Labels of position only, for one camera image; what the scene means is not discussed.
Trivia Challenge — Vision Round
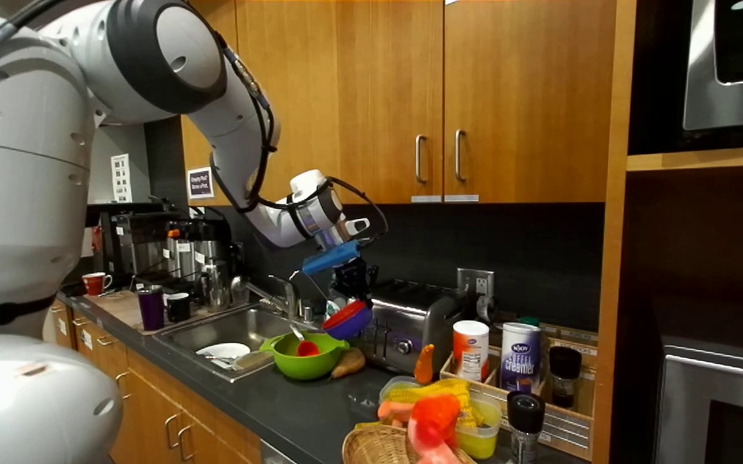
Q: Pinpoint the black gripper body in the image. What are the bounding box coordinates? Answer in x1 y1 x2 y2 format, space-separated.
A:
334 258 370 298

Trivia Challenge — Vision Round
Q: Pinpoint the red bowl with blue rim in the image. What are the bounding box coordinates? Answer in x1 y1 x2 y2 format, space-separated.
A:
323 298 371 341

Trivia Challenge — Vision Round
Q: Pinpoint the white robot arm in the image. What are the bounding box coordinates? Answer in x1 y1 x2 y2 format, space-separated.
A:
0 0 351 464

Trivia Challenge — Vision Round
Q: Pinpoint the red object in green bowl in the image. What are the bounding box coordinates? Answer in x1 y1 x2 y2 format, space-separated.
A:
296 341 321 356

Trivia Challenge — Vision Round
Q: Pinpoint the green plastic bowl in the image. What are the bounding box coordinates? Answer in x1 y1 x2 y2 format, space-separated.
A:
262 332 348 382

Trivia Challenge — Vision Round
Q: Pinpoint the chrome sink faucet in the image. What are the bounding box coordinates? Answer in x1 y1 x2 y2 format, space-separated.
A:
247 274 300 319

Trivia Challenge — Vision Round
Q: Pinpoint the stainless steel toaster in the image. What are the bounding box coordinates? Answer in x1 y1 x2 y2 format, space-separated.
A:
358 279 476 374

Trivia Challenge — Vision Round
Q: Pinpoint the tan pear shaped gourd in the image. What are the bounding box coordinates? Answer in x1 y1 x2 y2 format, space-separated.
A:
331 349 367 379

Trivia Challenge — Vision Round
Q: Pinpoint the orange toy carrot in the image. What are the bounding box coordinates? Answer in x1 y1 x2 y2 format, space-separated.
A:
414 342 437 383

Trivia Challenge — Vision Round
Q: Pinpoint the stainless steel sink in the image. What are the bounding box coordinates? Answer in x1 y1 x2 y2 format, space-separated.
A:
157 307 290 383

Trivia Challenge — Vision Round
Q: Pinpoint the white plate in sink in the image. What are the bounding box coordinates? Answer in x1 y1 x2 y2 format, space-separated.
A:
196 342 250 363

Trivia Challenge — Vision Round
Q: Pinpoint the orange pink plush toy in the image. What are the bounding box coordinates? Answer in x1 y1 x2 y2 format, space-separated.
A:
378 395 465 464

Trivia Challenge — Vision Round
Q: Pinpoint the woven straw basket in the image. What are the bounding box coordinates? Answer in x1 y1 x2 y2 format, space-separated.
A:
338 421 478 464

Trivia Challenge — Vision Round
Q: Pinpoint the black coffee machine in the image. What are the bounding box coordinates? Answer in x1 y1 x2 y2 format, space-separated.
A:
95 203 238 307

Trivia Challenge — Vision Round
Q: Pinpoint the black mug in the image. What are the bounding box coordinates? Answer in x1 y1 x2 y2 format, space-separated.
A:
165 292 191 321

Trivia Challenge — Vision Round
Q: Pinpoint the blue white cylindrical canister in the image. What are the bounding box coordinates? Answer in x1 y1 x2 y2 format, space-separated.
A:
500 321 540 392

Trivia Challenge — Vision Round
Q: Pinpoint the clear plastic container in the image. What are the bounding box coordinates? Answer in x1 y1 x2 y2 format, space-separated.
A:
378 374 507 462

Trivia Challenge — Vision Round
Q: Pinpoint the purple cup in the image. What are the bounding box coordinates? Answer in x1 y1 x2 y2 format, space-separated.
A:
136 287 165 330

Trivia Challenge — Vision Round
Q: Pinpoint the black pepper grinder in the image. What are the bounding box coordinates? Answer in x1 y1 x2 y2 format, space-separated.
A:
508 392 544 464

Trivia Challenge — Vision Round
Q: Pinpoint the dark spice jar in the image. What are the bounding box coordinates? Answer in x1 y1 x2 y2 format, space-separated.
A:
550 346 584 407

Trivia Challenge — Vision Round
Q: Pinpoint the red mug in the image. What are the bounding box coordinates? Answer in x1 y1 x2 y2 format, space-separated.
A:
84 270 113 296

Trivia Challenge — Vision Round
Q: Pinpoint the wooden organizer tray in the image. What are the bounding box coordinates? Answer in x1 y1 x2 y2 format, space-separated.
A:
440 325 598 462

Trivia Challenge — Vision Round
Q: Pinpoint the stainless steel oven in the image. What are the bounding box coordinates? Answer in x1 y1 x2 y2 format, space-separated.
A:
652 337 743 464

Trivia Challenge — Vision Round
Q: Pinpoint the stainless steel microwave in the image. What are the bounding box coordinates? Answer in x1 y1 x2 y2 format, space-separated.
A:
685 0 743 131

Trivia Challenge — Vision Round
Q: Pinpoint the wall power outlet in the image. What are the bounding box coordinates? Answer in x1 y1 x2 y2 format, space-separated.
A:
456 267 495 319

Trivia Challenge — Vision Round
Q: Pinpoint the left cabinet door handle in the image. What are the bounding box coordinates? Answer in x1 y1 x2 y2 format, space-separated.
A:
414 135 432 186

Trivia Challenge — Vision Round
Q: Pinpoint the cabinet door handle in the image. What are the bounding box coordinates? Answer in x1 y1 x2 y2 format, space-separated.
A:
414 135 432 186
451 129 468 184

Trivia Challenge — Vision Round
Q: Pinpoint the right cabinet door handle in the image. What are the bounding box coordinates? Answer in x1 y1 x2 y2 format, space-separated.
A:
451 129 468 184

